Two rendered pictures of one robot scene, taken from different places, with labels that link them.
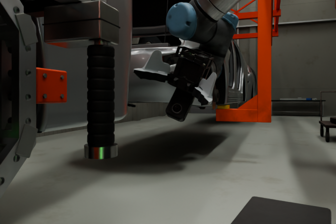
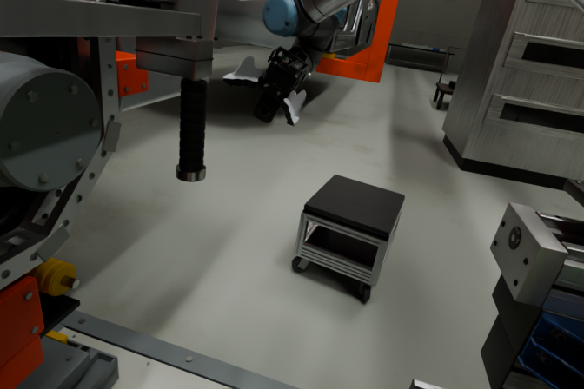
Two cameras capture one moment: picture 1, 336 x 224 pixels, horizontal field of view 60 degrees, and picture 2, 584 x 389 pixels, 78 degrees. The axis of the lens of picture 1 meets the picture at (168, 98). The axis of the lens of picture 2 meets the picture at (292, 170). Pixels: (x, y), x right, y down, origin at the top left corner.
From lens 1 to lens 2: 0.21 m
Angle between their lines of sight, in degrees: 24
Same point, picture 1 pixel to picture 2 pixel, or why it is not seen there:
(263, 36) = not seen: outside the picture
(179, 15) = (278, 11)
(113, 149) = (202, 174)
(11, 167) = (99, 162)
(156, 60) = (247, 65)
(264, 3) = not seen: outside the picture
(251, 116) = (358, 73)
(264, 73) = (385, 20)
